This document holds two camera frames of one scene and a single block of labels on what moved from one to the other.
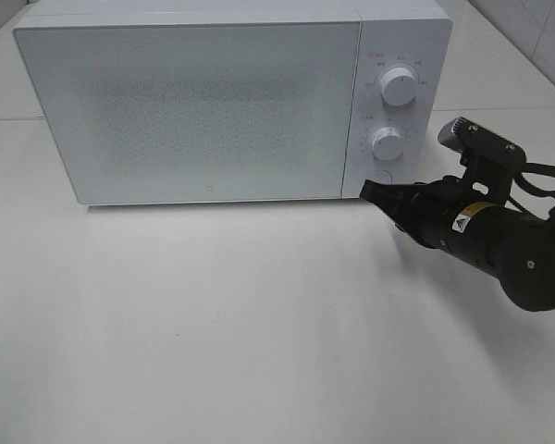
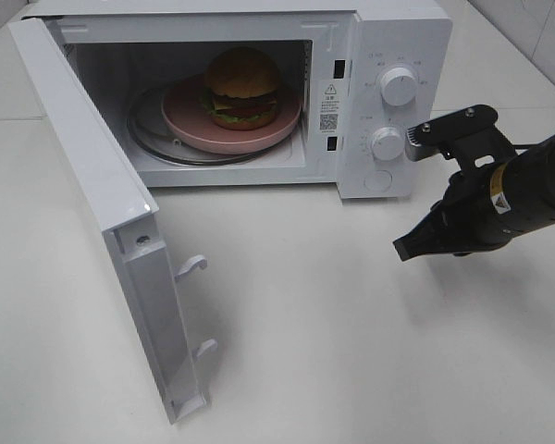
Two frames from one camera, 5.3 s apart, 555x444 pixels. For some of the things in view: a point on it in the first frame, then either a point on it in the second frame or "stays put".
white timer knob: x=388 y=143 stays put
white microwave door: x=160 y=112 → x=138 y=234
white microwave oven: x=182 y=102 stays put
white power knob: x=399 y=86 stays put
